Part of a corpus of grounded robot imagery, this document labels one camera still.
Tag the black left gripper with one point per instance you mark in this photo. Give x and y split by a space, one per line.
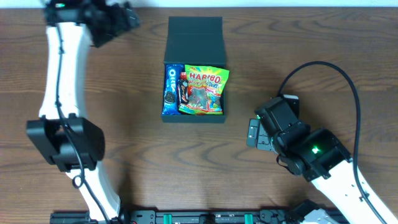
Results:
123 20

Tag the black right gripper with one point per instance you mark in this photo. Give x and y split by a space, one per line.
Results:
259 137

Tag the Haribo gummy bag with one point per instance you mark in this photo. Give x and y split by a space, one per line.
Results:
205 85

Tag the blue Oreo pack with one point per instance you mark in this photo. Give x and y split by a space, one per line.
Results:
172 77

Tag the black chocolate bar wrapper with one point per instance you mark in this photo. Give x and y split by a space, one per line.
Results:
182 91

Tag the black gift box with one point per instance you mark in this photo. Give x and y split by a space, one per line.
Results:
195 41

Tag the red candy bag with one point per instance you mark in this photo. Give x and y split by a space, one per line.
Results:
183 75

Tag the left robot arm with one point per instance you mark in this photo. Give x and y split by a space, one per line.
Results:
62 133

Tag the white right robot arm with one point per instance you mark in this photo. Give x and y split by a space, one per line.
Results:
342 190

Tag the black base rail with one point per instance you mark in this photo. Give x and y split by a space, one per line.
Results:
152 217

